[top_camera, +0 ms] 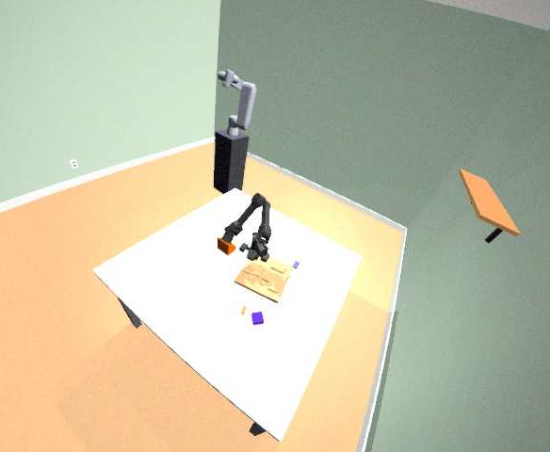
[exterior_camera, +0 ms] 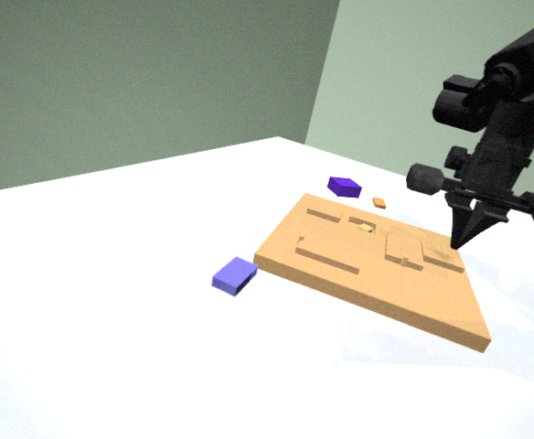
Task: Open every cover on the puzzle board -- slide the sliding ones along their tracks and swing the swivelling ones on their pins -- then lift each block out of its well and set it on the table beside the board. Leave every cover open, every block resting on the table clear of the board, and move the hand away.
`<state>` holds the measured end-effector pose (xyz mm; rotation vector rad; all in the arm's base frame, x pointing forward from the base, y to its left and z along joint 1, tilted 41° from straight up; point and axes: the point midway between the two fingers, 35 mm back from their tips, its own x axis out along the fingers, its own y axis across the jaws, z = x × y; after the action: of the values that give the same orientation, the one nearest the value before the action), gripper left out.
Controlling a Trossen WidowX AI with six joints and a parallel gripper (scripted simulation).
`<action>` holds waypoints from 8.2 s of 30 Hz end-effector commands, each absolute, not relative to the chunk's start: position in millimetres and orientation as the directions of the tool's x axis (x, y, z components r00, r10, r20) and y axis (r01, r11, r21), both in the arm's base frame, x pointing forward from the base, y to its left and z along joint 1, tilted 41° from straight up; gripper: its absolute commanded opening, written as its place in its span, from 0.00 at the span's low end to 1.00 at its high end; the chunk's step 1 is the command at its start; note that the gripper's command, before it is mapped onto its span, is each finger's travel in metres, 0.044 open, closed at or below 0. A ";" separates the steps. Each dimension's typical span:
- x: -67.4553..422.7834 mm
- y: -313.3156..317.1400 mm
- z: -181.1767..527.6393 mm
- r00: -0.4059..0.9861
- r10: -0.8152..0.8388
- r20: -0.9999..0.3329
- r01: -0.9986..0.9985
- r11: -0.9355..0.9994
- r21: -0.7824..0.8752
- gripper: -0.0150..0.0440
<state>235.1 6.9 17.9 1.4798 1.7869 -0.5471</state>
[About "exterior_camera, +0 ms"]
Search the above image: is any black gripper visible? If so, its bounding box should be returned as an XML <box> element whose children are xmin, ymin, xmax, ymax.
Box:
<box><xmin>406</xmin><ymin>136</ymin><xmax>534</xmax><ymax>250</ymax></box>

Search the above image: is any tan puzzle board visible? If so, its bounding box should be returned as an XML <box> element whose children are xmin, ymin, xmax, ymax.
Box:
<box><xmin>252</xmin><ymin>193</ymin><xmax>492</xmax><ymax>354</ymax></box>

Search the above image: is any small orange block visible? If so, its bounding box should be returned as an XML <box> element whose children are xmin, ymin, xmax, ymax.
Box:
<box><xmin>372</xmin><ymin>197</ymin><xmax>386</xmax><ymax>209</ymax></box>

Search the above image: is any pale yellow cube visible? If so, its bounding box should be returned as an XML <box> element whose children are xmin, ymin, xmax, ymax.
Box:
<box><xmin>358</xmin><ymin>224</ymin><xmax>373</xmax><ymax>233</ymax></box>

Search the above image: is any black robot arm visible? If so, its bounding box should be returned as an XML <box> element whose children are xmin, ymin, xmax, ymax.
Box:
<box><xmin>432</xmin><ymin>28</ymin><xmax>534</xmax><ymax>180</ymax></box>

